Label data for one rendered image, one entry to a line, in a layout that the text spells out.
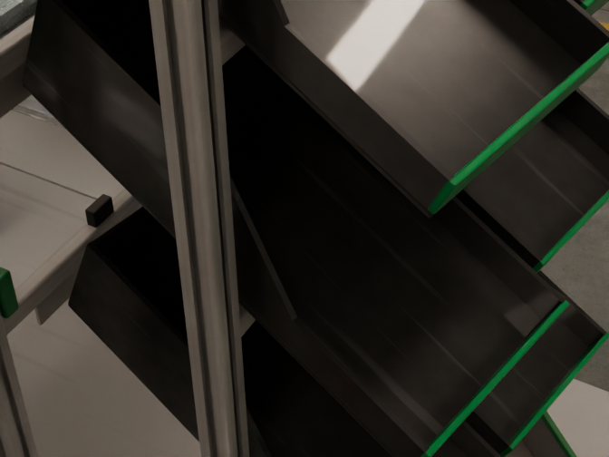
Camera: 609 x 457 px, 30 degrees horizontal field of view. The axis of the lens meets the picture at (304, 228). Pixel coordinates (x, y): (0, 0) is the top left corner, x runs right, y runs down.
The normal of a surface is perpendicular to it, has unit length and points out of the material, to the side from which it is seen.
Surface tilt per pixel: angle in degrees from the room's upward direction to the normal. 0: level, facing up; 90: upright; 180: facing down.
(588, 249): 0
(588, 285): 0
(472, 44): 25
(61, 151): 0
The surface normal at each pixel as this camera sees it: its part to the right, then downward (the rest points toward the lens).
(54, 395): -0.01, -0.76
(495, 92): 0.32, -0.51
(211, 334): -0.49, 0.57
